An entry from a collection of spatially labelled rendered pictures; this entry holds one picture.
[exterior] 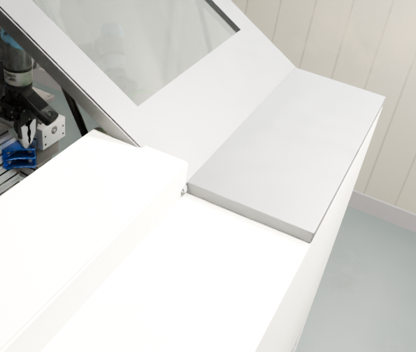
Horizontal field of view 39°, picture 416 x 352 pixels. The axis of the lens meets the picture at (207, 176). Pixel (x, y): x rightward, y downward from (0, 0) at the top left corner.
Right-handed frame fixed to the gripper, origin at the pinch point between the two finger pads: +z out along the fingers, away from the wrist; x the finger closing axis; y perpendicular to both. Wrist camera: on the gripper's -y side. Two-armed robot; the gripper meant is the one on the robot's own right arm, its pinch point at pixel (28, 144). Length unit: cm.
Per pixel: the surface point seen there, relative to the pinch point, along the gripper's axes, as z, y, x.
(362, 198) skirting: 113, -87, -203
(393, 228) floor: 122, -111, -198
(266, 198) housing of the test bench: -28, -77, 18
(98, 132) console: -33, -41, 25
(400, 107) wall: 47, -89, -205
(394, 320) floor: 122, -126, -122
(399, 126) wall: 58, -92, -205
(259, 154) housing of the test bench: -28, -70, 4
